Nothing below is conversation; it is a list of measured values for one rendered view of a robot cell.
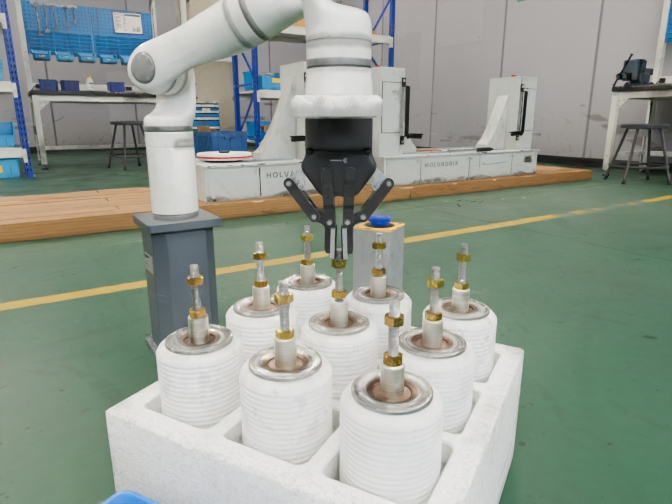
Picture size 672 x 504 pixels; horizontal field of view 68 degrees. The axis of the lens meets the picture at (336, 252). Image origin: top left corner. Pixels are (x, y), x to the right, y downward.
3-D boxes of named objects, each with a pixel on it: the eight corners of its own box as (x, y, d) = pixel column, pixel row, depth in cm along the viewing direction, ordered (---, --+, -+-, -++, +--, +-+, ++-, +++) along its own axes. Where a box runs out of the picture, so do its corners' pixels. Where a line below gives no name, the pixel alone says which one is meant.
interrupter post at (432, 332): (444, 343, 57) (446, 316, 56) (440, 352, 55) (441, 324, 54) (423, 339, 58) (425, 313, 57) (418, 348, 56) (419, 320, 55)
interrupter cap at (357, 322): (340, 344, 57) (340, 338, 57) (295, 326, 62) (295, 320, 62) (382, 325, 62) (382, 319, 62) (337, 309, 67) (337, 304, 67)
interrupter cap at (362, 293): (387, 285, 77) (387, 281, 77) (414, 301, 70) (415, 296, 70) (342, 292, 74) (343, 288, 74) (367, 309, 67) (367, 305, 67)
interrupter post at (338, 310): (339, 331, 60) (339, 305, 59) (325, 325, 62) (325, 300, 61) (352, 325, 62) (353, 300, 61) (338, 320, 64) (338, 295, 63)
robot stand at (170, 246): (145, 344, 114) (131, 214, 106) (208, 330, 121) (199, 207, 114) (161, 370, 102) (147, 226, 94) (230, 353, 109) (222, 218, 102)
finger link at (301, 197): (291, 173, 59) (326, 209, 60) (280, 184, 59) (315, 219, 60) (288, 176, 56) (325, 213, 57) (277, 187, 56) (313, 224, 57)
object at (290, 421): (330, 478, 61) (329, 342, 57) (334, 542, 52) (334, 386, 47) (251, 481, 61) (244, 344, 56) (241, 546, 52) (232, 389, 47)
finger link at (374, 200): (389, 176, 56) (351, 213, 57) (400, 187, 56) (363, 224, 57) (387, 173, 58) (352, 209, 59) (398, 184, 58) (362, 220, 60)
